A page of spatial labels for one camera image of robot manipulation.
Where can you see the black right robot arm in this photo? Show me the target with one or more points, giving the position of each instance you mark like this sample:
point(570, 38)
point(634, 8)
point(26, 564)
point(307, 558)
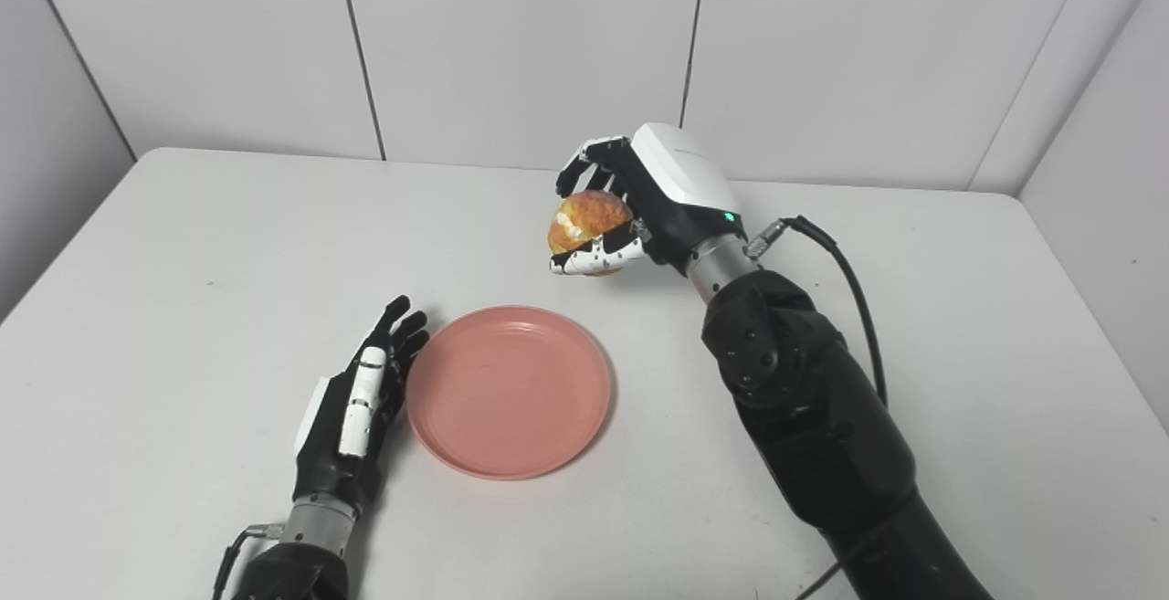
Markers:
point(822, 426)

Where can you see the pink round plate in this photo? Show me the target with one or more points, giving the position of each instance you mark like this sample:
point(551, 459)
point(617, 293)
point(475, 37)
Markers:
point(508, 392)

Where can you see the cream puff pastry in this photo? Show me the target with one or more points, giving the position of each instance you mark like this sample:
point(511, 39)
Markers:
point(589, 215)

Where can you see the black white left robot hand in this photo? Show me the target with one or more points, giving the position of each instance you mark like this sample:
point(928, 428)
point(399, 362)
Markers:
point(352, 426)

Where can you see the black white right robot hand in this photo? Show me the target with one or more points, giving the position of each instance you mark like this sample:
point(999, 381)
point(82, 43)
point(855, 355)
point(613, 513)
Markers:
point(680, 189)

